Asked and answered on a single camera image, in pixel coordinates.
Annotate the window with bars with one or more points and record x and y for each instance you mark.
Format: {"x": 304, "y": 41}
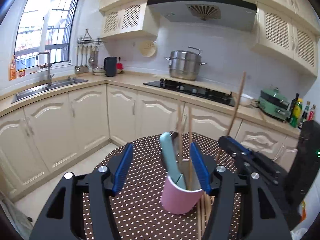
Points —
{"x": 45, "y": 25}

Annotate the range hood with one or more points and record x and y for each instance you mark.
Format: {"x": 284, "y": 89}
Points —
{"x": 236, "y": 14}

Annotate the metal spoon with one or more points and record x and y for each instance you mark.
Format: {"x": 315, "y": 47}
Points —
{"x": 176, "y": 144}

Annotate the yellow green bottle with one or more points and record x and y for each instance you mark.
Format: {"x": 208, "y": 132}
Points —
{"x": 296, "y": 113}

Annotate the brown polka dot tablecloth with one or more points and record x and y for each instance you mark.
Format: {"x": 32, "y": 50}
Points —
{"x": 137, "y": 209}

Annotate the left lattice door cabinet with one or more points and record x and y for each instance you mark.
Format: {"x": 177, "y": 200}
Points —
{"x": 134, "y": 19}

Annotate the lower cream cabinets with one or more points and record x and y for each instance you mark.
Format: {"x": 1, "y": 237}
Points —
{"x": 46, "y": 133}

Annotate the stainless steel sink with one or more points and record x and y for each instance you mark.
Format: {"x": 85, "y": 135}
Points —
{"x": 46, "y": 87}

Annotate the stainless steel steamer pot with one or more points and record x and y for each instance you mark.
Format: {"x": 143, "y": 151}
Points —
{"x": 185, "y": 65}

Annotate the dark soy sauce bottle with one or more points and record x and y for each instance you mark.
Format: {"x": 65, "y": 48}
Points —
{"x": 304, "y": 115}

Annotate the black gas stove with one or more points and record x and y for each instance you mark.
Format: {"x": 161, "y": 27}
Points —
{"x": 201, "y": 92}

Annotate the dark olive oil bottle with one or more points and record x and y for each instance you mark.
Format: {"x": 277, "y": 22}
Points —
{"x": 293, "y": 104}

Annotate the lattice door cabinet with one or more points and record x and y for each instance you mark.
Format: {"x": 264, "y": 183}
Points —
{"x": 280, "y": 37}
{"x": 134, "y": 19}

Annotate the red label sauce bottle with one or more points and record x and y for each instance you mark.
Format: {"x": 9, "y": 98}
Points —
{"x": 311, "y": 114}

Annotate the light blue handled knife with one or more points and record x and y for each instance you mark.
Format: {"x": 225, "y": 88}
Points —
{"x": 169, "y": 157}

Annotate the kitchen faucet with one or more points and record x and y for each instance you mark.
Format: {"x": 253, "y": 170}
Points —
{"x": 47, "y": 65}

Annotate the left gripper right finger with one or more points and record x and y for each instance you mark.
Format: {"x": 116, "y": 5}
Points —
{"x": 203, "y": 167}

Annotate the red container behind kettle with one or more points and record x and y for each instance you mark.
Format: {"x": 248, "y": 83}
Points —
{"x": 119, "y": 66}

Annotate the orange bottle on windowsill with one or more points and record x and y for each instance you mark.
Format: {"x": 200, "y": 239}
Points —
{"x": 12, "y": 68}

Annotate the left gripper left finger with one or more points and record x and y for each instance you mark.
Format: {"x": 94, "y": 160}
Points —
{"x": 123, "y": 162}

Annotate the round bamboo wall trivet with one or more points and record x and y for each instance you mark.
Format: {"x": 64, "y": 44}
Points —
{"x": 147, "y": 48}

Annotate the black electric kettle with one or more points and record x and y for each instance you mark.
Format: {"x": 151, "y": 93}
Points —
{"x": 110, "y": 66}

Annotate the hanging utensil rack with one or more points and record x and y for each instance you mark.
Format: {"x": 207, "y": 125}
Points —
{"x": 87, "y": 53}

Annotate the right lattice door cabinet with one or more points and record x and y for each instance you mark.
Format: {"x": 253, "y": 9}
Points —
{"x": 280, "y": 37}

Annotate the white bowl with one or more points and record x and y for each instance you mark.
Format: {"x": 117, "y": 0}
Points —
{"x": 245, "y": 100}

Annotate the pink utensil holder cup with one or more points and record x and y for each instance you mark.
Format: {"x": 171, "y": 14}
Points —
{"x": 176, "y": 200}

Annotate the green electric cooker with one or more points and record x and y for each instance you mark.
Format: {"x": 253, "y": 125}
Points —
{"x": 274, "y": 104}

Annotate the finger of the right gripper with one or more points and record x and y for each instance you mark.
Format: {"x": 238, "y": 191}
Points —
{"x": 239, "y": 153}

